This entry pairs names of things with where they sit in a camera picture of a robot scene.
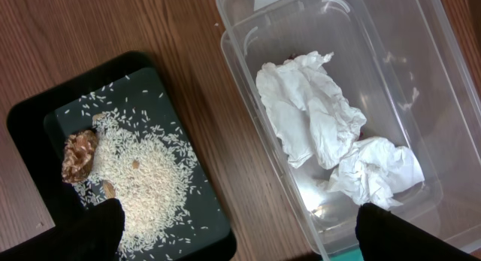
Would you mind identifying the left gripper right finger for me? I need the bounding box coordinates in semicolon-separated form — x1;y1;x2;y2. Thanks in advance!
355;203;478;261

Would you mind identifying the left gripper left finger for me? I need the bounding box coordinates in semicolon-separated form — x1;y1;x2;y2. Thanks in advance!
1;199;125;261

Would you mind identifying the white napkin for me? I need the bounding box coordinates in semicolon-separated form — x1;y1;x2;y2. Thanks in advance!
324;137;425;210
256;51;367;169

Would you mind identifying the brown food scrap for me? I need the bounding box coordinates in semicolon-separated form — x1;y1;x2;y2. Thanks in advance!
62;130;98;184

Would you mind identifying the teal serving tray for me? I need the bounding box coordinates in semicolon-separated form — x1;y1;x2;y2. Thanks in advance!
315;246;364;261

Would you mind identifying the pile of rice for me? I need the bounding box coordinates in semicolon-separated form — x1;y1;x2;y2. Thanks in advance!
62;75;221;261

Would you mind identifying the black plastic tray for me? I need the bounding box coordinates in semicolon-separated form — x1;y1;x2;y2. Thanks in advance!
7;51;237;260

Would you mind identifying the clear plastic bin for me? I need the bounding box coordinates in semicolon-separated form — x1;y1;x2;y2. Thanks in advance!
216;0;480;255

